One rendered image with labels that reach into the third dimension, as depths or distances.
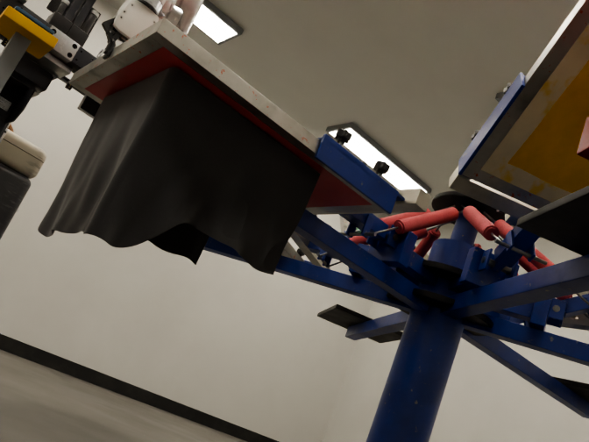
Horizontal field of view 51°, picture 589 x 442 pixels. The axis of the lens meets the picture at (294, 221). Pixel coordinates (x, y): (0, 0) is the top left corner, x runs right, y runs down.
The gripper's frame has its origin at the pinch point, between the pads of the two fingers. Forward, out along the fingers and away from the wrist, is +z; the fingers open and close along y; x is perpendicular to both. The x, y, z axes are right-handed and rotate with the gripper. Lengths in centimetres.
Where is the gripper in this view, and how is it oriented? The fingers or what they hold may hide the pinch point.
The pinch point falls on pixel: (117, 56)
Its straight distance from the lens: 165.6
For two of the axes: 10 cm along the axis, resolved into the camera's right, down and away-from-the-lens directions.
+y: -7.1, -4.7, -5.3
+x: 6.1, 0.0, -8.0
